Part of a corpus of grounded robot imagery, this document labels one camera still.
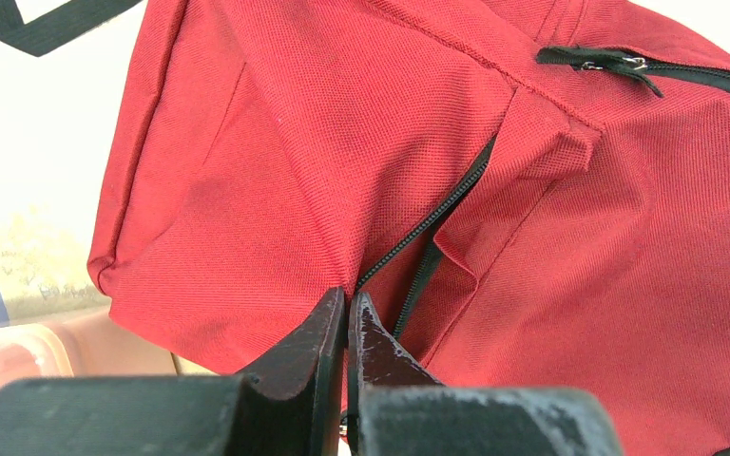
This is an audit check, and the pink translucent storage box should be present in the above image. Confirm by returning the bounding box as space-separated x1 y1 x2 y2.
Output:
0 307 177 389

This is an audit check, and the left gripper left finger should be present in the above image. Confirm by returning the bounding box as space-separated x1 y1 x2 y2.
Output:
0 288 345 455

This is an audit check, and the red student backpack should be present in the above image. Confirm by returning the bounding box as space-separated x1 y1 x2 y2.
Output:
87 1 730 455

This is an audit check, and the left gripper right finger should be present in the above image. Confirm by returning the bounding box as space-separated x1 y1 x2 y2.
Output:
347 294 623 456

